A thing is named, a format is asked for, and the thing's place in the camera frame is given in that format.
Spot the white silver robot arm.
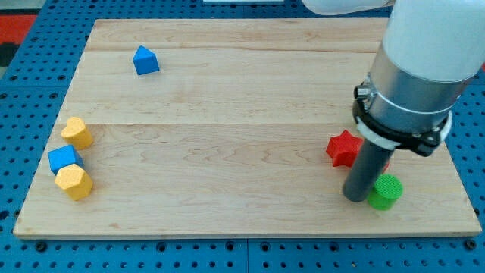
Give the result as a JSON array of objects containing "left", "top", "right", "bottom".
[{"left": 303, "top": 0, "right": 484, "bottom": 202}]

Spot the wooden board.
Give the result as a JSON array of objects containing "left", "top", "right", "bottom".
[{"left": 14, "top": 18, "right": 482, "bottom": 240}]

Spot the green cylinder block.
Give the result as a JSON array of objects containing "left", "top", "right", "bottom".
[{"left": 368, "top": 174, "right": 403, "bottom": 211}]

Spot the red star block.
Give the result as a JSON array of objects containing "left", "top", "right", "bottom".
[{"left": 326, "top": 130, "right": 364, "bottom": 168}]

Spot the yellow heart block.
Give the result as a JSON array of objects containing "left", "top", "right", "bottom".
[{"left": 61, "top": 117, "right": 94, "bottom": 150}]

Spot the yellow pentagon block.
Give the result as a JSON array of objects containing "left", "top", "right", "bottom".
[{"left": 55, "top": 164, "right": 93, "bottom": 201}]

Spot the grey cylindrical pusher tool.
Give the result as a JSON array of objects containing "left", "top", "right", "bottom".
[{"left": 343, "top": 140, "right": 394, "bottom": 202}]

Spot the blue cube block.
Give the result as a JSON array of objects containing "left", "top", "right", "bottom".
[{"left": 48, "top": 144, "right": 84, "bottom": 174}]

